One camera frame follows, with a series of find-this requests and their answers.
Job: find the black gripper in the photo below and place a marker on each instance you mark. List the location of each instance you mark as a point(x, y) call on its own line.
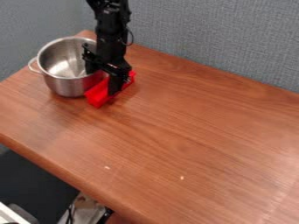
point(117, 70)

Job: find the red block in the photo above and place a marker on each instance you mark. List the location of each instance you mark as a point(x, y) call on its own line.
point(97, 94)

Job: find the stainless steel pot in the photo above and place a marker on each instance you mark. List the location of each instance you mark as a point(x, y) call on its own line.
point(61, 66)

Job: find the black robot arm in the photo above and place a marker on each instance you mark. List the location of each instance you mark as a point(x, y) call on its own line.
point(112, 15)

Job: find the white object at corner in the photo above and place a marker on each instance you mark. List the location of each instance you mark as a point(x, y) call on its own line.
point(12, 215)

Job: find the white table leg frame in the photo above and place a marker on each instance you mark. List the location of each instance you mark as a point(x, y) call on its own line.
point(85, 211)

